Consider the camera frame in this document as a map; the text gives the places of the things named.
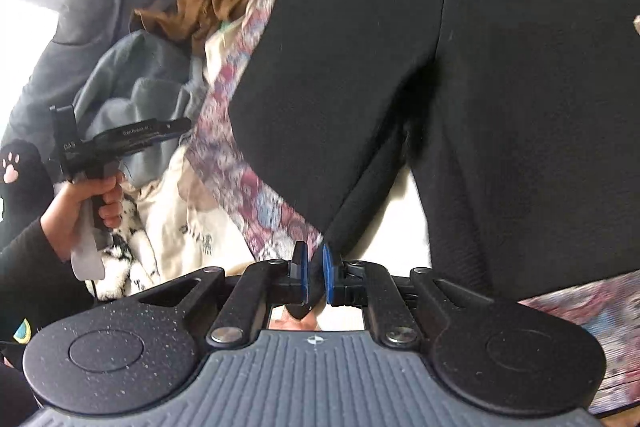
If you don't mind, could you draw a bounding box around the black paw print clothing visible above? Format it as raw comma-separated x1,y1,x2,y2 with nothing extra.
0,138,56,253

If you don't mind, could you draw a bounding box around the person's left hand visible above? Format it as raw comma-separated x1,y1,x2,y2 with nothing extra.
40,169,126,260

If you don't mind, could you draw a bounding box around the black white furry cloth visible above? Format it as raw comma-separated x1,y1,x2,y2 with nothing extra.
95,197,161,303

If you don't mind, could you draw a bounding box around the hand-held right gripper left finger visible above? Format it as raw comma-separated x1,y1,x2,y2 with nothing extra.
137,241,311,349

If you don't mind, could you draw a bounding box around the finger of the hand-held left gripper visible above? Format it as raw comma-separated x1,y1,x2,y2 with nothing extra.
127,133,179,156
84,117,193,156

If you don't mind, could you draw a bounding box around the cream bear print bedsheet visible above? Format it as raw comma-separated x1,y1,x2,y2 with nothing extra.
120,0,640,333

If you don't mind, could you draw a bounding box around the grey-blue denim garment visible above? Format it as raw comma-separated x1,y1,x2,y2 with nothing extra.
75,29,211,188

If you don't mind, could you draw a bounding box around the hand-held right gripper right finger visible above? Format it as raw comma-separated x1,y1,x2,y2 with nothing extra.
322,243,495,349

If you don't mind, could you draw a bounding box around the person's left forearm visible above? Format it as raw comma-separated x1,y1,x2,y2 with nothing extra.
0,217,98,358

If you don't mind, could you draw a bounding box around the black sweater with patterned sleeves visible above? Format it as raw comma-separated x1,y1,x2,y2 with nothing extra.
187,0,640,413

